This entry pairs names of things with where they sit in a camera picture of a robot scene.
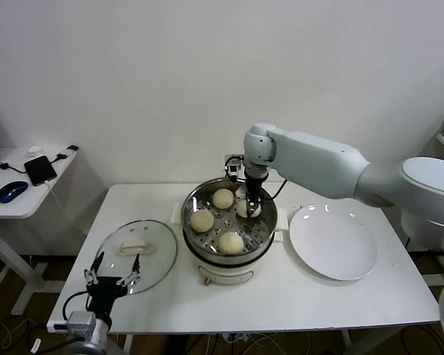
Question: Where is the white steamed baozi bun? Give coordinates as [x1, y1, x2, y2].
[217, 231, 245, 257]
[211, 188, 235, 210]
[189, 210, 215, 233]
[236, 199, 263, 219]

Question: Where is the perforated stainless steel steamer pot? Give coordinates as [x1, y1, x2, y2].
[169, 178, 288, 266]

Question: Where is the blue computer mouse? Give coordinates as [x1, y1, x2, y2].
[0, 180, 29, 204]

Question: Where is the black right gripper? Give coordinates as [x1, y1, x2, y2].
[243, 172, 263, 219]

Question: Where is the black smartphone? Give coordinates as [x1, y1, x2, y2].
[24, 155, 58, 188]

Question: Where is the black laptop cable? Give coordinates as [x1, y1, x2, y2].
[0, 162, 27, 175]

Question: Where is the glass lid with white handle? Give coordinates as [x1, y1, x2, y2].
[93, 220, 178, 296]

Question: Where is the white charging cable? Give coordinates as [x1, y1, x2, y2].
[42, 180, 66, 219]

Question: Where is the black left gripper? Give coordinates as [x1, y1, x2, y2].
[83, 251, 141, 315]

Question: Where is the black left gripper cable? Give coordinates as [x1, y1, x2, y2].
[61, 290, 90, 322]

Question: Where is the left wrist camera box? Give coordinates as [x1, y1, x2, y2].
[51, 311, 97, 336]

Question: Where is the white power strip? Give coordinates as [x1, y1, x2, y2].
[221, 332, 252, 343]

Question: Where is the white round plate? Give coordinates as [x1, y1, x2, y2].
[287, 203, 378, 281]

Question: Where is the white side table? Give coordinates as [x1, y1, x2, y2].
[0, 146, 78, 319]

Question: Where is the black usb adapter cable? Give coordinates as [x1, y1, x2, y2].
[50, 145, 79, 163]

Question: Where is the white electric cooker base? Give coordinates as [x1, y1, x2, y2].
[169, 201, 288, 288]

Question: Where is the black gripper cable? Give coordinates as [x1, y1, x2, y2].
[223, 157, 288, 199]
[61, 290, 90, 322]

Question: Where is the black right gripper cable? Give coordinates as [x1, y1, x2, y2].
[223, 157, 288, 199]

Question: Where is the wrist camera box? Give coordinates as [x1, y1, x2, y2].
[51, 311, 97, 336]
[224, 153, 243, 178]

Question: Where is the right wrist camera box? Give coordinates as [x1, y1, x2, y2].
[224, 153, 243, 178]

